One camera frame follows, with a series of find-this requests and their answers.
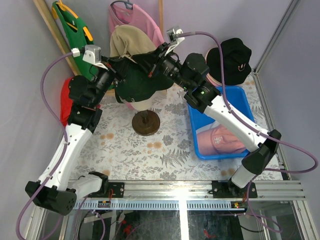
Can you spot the blue plastic bin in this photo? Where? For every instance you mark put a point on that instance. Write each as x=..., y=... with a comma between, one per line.
x=237, y=97

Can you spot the dark green cap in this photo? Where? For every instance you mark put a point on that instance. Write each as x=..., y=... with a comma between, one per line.
x=137, y=80

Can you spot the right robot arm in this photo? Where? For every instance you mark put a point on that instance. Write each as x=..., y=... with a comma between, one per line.
x=207, y=99

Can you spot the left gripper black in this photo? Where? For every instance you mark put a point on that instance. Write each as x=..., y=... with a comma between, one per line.
x=114, y=72

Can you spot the dark mannequin base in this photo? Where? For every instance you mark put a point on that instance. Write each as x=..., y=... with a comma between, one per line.
x=146, y=123

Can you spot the green tank top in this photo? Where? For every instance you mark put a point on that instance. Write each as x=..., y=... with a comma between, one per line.
x=75, y=38

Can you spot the floral table mat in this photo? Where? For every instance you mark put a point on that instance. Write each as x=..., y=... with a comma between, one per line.
x=117, y=151

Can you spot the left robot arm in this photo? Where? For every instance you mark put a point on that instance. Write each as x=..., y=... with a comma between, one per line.
x=52, y=191

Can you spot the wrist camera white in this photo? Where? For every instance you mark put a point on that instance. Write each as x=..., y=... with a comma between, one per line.
x=174, y=38
x=91, y=55

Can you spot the yellow hanger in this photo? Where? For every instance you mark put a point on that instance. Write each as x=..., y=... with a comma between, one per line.
x=80, y=23

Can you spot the red cloth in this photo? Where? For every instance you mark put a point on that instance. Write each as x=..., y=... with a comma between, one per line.
x=65, y=102

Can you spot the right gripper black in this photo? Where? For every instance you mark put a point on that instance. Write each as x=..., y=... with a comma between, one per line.
x=155, y=59

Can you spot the aluminium rail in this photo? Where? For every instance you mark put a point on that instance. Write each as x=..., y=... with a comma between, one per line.
x=198, y=194

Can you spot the cream foam mannequin head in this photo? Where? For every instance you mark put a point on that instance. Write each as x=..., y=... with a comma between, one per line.
x=142, y=100

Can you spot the black hat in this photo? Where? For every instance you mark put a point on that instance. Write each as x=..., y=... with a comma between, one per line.
x=236, y=57

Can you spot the wooden clothes rack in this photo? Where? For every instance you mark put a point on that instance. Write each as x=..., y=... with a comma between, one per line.
x=95, y=14

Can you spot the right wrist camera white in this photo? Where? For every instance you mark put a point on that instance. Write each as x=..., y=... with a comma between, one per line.
x=174, y=38

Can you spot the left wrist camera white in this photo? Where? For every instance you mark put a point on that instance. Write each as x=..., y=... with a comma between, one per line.
x=91, y=55

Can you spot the khaki hat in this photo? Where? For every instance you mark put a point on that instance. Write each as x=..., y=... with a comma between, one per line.
x=127, y=40

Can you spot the white cap in bin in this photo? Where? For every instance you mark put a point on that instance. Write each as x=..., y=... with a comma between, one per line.
x=207, y=127

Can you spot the pink baseball cap in bin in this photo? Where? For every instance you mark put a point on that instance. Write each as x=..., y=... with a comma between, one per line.
x=218, y=141

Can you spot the pink t-shirt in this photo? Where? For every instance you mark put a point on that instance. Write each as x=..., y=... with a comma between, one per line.
x=136, y=17

